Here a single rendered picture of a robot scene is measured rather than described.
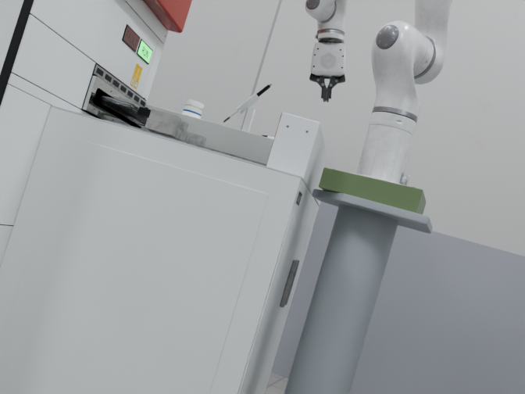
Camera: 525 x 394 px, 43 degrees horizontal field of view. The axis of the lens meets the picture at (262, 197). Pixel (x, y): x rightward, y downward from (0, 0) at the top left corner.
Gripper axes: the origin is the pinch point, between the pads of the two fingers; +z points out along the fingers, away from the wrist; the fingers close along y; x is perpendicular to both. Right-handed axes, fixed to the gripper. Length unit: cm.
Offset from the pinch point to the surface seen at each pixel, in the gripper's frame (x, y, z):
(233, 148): 15.0, -29.1, 15.6
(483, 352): 126, 75, 87
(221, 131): 15.0, -33.7, 10.4
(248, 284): -46, -12, 55
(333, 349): -26, 8, 70
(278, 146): -40.0, -8.4, 22.5
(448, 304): 129, 59, 67
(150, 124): -22, -46, 16
